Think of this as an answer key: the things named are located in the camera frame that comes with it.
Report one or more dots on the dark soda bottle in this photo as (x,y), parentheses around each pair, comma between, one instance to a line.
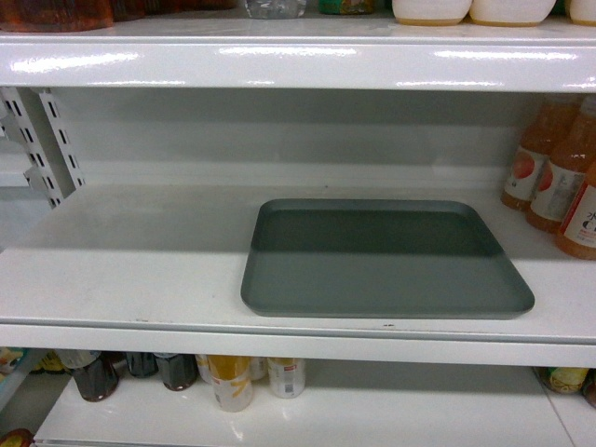
(177,371)
(94,375)

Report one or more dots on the white middle shelf board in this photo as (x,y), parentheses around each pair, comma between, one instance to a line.
(158,268)

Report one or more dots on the white labelled drink can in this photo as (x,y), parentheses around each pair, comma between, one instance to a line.
(286,377)

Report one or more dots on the yellow white drink can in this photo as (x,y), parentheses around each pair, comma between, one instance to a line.
(231,381)

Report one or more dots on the dark soda bottle right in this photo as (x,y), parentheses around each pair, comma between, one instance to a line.
(177,371)

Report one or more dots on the dark soda bottle left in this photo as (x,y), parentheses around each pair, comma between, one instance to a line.
(94,375)

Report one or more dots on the clear plastic water bottle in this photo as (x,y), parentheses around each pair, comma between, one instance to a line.
(275,9)

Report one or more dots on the grey rectangular serving tray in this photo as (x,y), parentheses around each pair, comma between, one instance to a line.
(379,258)

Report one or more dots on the white bowl left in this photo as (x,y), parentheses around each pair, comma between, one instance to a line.
(430,12)

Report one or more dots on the white upper shelf board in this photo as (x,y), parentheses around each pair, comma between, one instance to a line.
(225,49)

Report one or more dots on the orange juice bottle left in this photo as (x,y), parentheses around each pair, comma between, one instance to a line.
(551,126)

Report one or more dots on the orange juice bottle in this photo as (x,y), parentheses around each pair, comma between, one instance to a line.
(551,126)
(565,171)
(576,236)

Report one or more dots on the orange juice bottle middle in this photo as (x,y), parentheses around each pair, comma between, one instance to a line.
(565,171)

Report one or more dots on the white bowl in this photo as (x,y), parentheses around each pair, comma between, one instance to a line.
(510,13)
(430,12)

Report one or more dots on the white slotted shelf upright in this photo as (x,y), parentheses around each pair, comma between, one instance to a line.
(31,121)

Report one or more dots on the white bowl right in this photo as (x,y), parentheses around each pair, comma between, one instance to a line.
(510,13)

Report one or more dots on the orange juice bottle front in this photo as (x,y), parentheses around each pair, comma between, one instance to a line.
(576,236)

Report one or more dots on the white shelf board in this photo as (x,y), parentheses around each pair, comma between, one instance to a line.
(225,49)
(158,268)

